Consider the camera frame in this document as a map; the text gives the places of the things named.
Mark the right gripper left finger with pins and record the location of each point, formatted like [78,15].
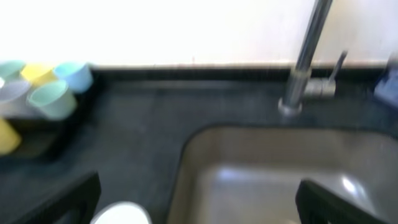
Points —
[74,199]

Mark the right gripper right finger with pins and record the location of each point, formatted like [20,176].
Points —
[323,208]

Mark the white cup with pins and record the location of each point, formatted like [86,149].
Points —
[122,214]

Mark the black tray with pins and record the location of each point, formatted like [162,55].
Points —
[46,137]

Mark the steel sink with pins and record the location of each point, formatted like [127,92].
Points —
[264,174]

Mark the yellow cup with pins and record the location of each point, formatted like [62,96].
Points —
[37,74]
[7,138]

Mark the pale green cup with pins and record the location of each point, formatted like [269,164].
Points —
[11,68]
[54,99]

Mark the grey cup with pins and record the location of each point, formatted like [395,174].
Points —
[12,96]

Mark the blue cup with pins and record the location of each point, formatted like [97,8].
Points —
[76,76]

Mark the blue soap bottle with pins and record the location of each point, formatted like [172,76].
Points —
[388,87]

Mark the steel tap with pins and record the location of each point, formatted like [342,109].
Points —
[306,49]

